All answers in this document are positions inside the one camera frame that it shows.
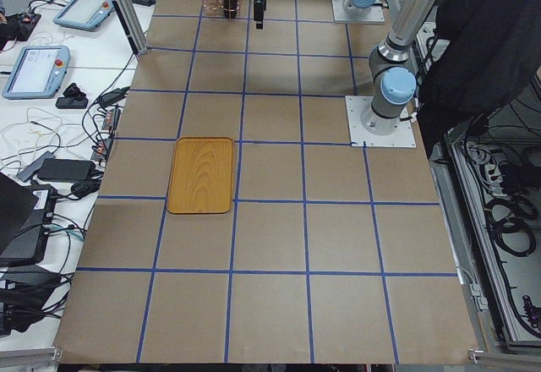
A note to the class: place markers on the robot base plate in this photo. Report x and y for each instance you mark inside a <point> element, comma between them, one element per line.
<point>367,129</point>
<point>364,12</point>

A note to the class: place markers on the teach pendant near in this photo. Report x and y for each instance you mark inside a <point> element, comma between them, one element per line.
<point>38,72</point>

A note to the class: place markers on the person in black shirt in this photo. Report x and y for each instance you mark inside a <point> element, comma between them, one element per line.
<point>493,52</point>

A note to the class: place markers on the teach pendant far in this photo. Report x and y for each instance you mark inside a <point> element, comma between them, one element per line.
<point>84,15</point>

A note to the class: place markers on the black laptop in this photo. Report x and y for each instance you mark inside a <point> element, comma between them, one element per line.
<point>26,211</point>

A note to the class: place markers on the aluminium frame post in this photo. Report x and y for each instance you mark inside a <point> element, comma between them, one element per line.
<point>131,26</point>

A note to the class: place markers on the wooden tray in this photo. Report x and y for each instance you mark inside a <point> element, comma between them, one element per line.
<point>201,176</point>

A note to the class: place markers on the black power adapter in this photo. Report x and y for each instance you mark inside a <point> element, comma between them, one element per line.
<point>65,170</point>

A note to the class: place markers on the teach pendant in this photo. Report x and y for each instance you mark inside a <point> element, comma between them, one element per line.
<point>38,72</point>
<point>84,15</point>

